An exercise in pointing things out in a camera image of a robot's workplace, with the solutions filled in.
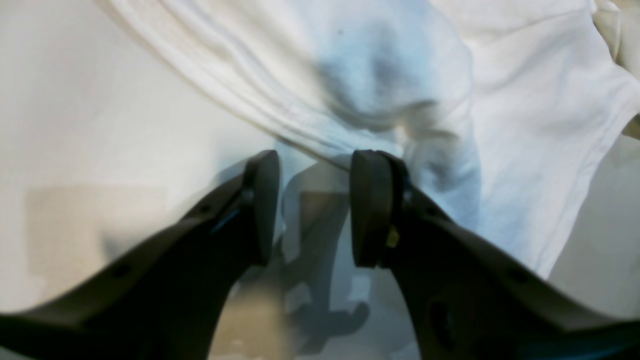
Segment white t-shirt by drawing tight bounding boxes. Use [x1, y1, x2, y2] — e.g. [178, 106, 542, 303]
[105, 0, 639, 278]

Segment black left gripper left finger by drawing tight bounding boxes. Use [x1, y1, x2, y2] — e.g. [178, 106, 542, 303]
[0, 150, 281, 360]

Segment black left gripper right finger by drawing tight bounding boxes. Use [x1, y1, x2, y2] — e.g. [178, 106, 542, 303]
[350, 150, 640, 360]

